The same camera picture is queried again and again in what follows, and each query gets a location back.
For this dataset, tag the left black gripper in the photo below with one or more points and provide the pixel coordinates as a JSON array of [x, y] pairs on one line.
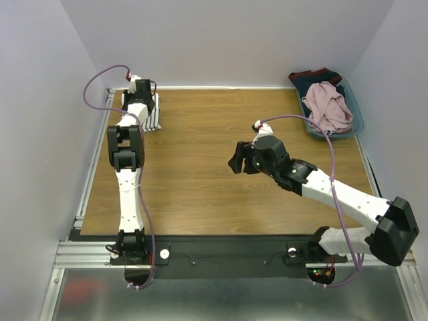
[[130, 95]]

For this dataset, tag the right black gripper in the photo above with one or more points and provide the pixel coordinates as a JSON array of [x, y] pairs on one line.
[[249, 158]]

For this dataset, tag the black white striped tank top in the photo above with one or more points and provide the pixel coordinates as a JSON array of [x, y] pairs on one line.
[[149, 120]]

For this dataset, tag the pink tank top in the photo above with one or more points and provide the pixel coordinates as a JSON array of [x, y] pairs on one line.
[[328, 109]]

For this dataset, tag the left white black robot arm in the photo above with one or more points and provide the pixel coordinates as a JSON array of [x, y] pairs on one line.
[[126, 156]]

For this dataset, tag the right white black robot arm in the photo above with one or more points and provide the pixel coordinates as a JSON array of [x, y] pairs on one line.
[[388, 227]]

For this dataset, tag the dark navy maroon garment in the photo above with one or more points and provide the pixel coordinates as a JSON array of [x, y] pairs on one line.
[[303, 80]]

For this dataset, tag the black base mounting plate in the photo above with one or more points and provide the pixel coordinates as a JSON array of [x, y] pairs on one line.
[[218, 256]]

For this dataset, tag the teal plastic basket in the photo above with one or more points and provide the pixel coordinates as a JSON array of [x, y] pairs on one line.
[[350, 100]]

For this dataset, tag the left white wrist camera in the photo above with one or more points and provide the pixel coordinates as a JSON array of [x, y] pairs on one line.
[[132, 79]]

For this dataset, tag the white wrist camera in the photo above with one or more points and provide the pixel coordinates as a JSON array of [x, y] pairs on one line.
[[132, 79], [261, 129]]

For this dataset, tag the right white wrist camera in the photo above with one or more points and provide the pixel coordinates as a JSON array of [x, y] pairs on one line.
[[261, 129]]

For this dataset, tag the left aluminium frame rail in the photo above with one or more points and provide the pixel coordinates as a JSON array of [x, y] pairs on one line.
[[56, 281]]

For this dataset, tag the aluminium frame rail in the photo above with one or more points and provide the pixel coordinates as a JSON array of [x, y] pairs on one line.
[[407, 273], [89, 254], [56, 281]]

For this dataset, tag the front aluminium frame rail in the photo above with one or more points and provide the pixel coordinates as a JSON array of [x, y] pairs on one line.
[[89, 254]]

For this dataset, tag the right aluminium frame rail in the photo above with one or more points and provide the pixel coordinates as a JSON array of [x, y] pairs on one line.
[[407, 273]]

